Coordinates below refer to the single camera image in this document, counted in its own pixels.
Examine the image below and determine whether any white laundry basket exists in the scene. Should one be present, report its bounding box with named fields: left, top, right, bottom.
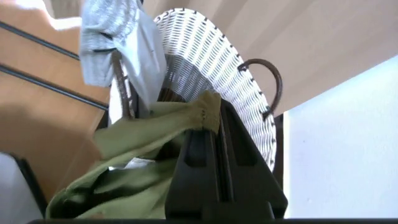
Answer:
left=107, top=7, right=284, bottom=174

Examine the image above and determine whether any pale grey garment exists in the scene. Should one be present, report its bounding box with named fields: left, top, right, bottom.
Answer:
left=79, top=0, right=167, bottom=110

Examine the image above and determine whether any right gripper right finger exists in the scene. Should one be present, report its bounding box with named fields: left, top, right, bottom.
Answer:
left=219, top=98, right=289, bottom=219

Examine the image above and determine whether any green long-sleeved shirt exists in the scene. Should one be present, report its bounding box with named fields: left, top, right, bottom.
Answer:
left=45, top=90, right=222, bottom=219

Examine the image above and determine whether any black clothes rack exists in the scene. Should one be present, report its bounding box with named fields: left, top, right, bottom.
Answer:
left=0, top=19, right=110, bottom=130

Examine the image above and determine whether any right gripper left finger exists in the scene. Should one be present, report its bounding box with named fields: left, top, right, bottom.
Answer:
left=164, top=128, right=233, bottom=219

